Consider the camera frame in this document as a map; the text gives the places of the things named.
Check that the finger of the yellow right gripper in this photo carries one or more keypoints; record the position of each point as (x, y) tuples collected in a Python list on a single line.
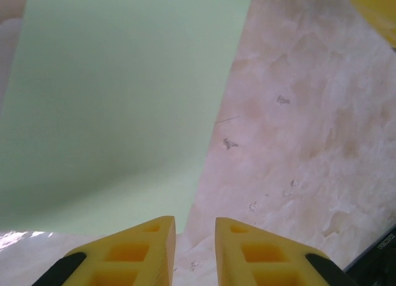
[(377, 10)]

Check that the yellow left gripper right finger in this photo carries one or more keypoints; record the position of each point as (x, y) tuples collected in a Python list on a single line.
[(263, 258)]

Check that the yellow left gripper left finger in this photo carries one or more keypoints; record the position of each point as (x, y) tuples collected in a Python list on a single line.
[(130, 255)]

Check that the light green paper sheet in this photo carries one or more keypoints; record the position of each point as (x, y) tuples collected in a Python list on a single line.
[(108, 97)]

